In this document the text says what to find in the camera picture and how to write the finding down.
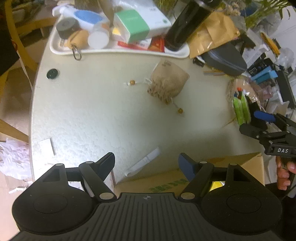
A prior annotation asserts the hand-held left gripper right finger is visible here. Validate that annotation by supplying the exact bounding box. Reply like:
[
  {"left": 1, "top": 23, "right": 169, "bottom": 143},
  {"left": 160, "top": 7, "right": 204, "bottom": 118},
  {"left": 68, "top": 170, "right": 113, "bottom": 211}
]
[{"left": 178, "top": 153, "right": 264, "bottom": 202}]

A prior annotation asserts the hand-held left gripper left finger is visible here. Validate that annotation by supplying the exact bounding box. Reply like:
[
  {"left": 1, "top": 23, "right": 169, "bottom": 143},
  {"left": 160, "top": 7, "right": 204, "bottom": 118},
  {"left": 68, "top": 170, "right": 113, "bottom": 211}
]
[{"left": 35, "top": 152, "right": 116, "bottom": 203}]

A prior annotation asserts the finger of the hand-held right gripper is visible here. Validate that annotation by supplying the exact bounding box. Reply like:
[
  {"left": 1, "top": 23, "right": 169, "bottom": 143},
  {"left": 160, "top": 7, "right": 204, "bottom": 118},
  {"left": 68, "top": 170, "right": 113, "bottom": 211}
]
[
  {"left": 239, "top": 123, "right": 293, "bottom": 141},
  {"left": 254, "top": 111, "right": 296, "bottom": 133}
]

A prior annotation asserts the yellow snack packet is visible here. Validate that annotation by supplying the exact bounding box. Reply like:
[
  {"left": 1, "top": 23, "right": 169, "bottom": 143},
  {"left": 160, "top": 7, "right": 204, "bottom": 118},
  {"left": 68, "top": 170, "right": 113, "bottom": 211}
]
[{"left": 211, "top": 181, "right": 226, "bottom": 192}]

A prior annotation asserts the brown cardboard box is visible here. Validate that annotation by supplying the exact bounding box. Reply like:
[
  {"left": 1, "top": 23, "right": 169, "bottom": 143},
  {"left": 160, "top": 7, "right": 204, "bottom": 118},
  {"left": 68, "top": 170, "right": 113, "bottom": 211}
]
[{"left": 113, "top": 147, "right": 265, "bottom": 194}]

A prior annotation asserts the burlap drawstring pouch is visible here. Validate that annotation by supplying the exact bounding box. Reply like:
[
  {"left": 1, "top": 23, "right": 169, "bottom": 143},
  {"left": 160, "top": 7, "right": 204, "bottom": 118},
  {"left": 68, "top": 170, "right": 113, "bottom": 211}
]
[{"left": 125, "top": 60, "right": 190, "bottom": 114}]

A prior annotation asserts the person's right hand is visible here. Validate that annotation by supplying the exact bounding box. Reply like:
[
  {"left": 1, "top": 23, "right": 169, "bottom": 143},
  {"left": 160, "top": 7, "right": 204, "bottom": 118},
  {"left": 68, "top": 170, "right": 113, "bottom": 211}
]
[{"left": 276, "top": 157, "right": 296, "bottom": 191}]

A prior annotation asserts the black fabric pouch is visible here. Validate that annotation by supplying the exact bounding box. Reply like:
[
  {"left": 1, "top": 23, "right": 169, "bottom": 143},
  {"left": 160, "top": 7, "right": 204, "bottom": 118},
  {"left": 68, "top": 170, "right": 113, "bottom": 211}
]
[{"left": 247, "top": 97, "right": 263, "bottom": 124}]

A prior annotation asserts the green wet wipe packet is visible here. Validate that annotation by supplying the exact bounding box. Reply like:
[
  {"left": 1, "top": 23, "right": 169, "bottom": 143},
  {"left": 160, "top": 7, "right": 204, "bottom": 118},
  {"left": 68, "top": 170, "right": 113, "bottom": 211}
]
[
  {"left": 232, "top": 97, "right": 245, "bottom": 123},
  {"left": 240, "top": 95, "right": 251, "bottom": 123}
]

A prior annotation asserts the black device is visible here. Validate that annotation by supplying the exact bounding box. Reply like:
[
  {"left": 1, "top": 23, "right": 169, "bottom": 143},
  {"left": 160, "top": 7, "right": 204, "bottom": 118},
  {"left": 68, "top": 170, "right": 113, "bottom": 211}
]
[{"left": 276, "top": 70, "right": 296, "bottom": 102}]

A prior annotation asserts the clear ribbed basket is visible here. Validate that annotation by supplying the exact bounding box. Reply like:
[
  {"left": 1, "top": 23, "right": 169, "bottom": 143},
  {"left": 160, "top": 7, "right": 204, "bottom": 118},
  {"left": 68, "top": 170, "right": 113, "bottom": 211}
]
[{"left": 227, "top": 77, "right": 262, "bottom": 109}]

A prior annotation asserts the black printed carton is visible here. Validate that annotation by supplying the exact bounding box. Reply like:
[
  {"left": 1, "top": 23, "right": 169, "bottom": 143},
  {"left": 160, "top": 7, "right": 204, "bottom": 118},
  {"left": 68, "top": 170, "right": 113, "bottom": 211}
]
[{"left": 247, "top": 58, "right": 278, "bottom": 81}]

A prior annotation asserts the white tall carton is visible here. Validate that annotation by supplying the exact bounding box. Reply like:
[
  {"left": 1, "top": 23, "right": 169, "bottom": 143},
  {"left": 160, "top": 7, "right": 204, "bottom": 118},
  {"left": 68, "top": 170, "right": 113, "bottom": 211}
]
[{"left": 242, "top": 42, "right": 266, "bottom": 67}]

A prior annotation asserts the white label sticker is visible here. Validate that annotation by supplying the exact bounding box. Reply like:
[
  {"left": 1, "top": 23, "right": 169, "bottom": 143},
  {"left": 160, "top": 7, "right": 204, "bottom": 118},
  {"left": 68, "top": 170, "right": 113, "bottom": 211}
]
[{"left": 35, "top": 138, "right": 56, "bottom": 156}]

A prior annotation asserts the grey zip case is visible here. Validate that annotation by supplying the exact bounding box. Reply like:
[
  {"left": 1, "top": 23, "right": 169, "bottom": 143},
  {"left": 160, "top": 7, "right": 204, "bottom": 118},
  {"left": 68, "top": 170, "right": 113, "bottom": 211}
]
[{"left": 203, "top": 43, "right": 248, "bottom": 77}]

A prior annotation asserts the yellow black folded umbrella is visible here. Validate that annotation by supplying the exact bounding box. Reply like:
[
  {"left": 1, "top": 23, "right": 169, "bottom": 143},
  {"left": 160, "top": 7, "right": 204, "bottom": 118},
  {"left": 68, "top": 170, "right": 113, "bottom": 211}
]
[{"left": 260, "top": 32, "right": 280, "bottom": 55}]

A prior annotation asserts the crumpled white paper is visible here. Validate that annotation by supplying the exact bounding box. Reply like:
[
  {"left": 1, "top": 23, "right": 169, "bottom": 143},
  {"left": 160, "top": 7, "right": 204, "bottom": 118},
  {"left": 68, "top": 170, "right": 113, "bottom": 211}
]
[{"left": 0, "top": 137, "right": 33, "bottom": 193}]

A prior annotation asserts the brown paper bag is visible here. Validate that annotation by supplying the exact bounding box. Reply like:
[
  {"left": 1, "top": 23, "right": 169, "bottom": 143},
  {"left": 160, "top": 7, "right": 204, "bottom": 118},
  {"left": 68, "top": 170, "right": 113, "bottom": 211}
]
[{"left": 188, "top": 10, "right": 241, "bottom": 59}]

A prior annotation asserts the lucky bamboo in glass vase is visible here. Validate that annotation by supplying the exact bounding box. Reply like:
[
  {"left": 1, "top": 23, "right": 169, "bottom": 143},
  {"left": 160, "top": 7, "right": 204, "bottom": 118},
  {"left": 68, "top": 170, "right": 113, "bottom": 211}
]
[{"left": 245, "top": 0, "right": 289, "bottom": 28}]

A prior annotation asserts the black round button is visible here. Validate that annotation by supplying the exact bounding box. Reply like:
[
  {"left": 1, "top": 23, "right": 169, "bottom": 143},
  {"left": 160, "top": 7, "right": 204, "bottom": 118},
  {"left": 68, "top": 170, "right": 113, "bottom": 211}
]
[{"left": 46, "top": 68, "right": 60, "bottom": 80}]

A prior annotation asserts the white plastic tray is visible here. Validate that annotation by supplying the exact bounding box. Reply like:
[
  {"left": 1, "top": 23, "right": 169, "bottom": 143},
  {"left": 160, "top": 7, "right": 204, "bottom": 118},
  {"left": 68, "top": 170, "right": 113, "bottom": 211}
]
[{"left": 50, "top": 13, "right": 190, "bottom": 58}]

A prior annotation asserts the dried flower sprig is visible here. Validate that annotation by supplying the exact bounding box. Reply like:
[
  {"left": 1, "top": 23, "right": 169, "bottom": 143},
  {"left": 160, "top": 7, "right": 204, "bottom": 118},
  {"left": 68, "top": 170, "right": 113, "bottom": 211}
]
[{"left": 225, "top": 0, "right": 242, "bottom": 16}]

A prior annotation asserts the black thermos bottle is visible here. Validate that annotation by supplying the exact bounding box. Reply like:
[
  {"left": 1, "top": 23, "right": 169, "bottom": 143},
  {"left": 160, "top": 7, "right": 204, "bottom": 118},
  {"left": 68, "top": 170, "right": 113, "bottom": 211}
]
[{"left": 165, "top": 0, "right": 220, "bottom": 52}]

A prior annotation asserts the red white flat box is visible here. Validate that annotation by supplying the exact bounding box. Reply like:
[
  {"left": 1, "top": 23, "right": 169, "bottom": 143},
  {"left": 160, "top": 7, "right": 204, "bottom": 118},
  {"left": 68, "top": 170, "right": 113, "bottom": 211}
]
[{"left": 117, "top": 38, "right": 152, "bottom": 49}]

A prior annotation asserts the orange red packet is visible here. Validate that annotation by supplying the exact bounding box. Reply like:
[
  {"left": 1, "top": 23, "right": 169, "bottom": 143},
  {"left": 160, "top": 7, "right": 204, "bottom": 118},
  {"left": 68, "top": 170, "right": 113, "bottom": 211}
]
[{"left": 148, "top": 37, "right": 165, "bottom": 52}]

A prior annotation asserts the white round jar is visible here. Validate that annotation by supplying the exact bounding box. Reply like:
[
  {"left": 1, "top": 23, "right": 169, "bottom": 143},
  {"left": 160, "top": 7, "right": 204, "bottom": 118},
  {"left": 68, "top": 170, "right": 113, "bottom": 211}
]
[{"left": 87, "top": 23, "right": 110, "bottom": 49}]

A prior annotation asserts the wooden chair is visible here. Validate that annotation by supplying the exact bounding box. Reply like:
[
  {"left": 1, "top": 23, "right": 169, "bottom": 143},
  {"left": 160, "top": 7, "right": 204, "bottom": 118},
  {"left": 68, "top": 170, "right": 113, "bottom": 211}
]
[{"left": 5, "top": 0, "right": 58, "bottom": 72}]

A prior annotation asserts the green white carton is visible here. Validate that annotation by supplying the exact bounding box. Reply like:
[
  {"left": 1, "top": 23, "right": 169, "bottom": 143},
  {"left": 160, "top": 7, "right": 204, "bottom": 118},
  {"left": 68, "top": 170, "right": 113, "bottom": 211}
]
[{"left": 113, "top": 5, "right": 173, "bottom": 44}]

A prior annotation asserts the dark grey round container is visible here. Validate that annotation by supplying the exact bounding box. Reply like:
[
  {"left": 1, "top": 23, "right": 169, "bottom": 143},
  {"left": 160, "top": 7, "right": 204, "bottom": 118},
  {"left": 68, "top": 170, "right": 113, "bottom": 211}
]
[{"left": 56, "top": 18, "right": 81, "bottom": 39}]

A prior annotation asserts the white bottle blue label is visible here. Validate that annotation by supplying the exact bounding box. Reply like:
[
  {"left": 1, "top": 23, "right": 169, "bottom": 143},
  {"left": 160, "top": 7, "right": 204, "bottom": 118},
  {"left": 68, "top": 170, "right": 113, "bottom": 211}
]
[{"left": 52, "top": 6, "right": 109, "bottom": 29}]

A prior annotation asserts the white plastic bag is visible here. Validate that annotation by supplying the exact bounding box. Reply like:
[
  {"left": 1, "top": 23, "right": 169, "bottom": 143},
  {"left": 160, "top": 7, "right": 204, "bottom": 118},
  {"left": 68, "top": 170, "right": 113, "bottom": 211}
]
[{"left": 113, "top": 0, "right": 158, "bottom": 11}]

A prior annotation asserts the rainbow ribbon cable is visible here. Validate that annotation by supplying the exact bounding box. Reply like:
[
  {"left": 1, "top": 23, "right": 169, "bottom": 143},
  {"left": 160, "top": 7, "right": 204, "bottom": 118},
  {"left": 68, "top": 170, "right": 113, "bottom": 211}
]
[{"left": 252, "top": 83, "right": 267, "bottom": 109}]

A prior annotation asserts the tan keychain with carabiner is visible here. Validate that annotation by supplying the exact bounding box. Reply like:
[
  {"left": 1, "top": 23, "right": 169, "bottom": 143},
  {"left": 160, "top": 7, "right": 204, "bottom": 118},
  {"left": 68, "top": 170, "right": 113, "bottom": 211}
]
[{"left": 67, "top": 30, "right": 89, "bottom": 61}]

